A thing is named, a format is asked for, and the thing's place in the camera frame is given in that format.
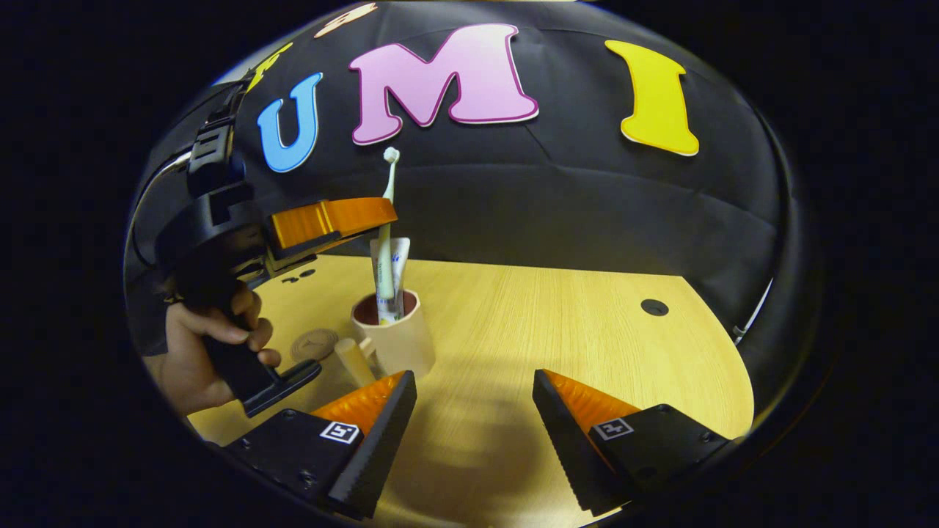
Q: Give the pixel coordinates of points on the beige cup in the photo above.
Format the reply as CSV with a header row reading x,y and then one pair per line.
x,y
403,345

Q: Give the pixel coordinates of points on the white toothpaste tube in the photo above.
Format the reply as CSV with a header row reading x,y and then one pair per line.
x,y
400,264

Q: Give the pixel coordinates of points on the pale green toothbrush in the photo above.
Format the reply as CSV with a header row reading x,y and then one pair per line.
x,y
385,268

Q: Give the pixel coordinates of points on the round cork coaster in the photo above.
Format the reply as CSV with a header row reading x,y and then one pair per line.
x,y
312,345

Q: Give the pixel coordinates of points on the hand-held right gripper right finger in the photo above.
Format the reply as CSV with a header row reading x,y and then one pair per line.
x,y
565,440

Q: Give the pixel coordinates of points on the wooden desktop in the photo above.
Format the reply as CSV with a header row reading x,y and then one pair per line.
x,y
550,323

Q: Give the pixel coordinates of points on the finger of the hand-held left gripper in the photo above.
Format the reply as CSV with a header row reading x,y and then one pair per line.
x,y
330,220

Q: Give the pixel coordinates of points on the black backdrop cloth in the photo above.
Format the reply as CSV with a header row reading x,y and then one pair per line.
x,y
587,205

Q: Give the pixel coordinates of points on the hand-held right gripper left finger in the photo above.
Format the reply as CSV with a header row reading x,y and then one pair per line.
x,y
381,440

